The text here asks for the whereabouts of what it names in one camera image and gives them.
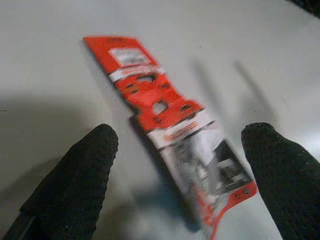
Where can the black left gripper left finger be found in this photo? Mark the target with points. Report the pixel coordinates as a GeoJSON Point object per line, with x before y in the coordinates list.
{"type": "Point", "coordinates": [72, 185]}

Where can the red and white packaging card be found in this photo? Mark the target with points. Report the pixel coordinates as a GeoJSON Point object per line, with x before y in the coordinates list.
{"type": "Point", "coordinates": [172, 125]}

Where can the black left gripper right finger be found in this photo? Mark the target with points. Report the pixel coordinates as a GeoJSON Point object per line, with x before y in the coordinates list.
{"type": "Point", "coordinates": [287, 180]}

